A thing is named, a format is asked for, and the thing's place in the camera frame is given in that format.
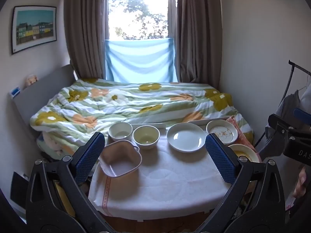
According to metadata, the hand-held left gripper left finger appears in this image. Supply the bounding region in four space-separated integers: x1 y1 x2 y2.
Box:
25 131 114 233

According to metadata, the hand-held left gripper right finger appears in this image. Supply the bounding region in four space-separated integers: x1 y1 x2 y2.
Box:
205 133 286 233

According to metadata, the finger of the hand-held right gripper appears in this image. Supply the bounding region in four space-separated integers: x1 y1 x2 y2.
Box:
268 114 292 156
293 108 311 127

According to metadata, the person's right hand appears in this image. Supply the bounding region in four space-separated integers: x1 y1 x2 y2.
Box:
293 166 308 199

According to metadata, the grey hanging garment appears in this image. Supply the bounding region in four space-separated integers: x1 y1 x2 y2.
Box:
264 78 311 156

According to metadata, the yellow-rimmed bowl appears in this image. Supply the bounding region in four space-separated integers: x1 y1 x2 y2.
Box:
228 144 262 163

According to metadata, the floral-print plate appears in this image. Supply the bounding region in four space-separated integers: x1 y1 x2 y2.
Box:
206 120 239 144

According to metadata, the orange patterned cloth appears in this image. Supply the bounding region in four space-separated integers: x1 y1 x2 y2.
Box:
227 115 254 148

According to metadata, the black clothes rack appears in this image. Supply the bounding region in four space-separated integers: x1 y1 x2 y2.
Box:
254 59 311 148

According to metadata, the white bowl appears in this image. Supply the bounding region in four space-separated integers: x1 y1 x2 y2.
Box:
108 122 133 142

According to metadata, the white plate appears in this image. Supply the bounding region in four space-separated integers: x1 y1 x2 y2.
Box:
166 123 206 153

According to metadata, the cream bowl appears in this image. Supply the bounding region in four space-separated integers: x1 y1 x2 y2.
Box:
132 125 160 150

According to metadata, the white towel with orange stripe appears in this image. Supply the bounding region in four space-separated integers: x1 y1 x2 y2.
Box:
88 126 235 220

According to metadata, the floral blanket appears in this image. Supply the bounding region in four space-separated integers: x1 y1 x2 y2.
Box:
30 78 254 156

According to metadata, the black flat device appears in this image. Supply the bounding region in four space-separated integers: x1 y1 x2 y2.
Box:
10 171 30 208

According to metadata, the grey headboard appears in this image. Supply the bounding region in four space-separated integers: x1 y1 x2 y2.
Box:
12 64 78 136

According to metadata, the pink plush toy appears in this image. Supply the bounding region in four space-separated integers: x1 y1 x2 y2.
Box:
25 74 39 87

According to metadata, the blue cloth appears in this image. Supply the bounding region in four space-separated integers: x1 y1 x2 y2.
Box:
104 38 178 83

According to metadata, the brown curtain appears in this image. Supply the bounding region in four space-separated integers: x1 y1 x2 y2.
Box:
175 0 223 91
63 0 110 80

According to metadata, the framed picture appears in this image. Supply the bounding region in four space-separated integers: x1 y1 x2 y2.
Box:
11 5 57 55

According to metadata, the window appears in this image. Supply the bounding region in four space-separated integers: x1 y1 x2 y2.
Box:
108 0 178 41

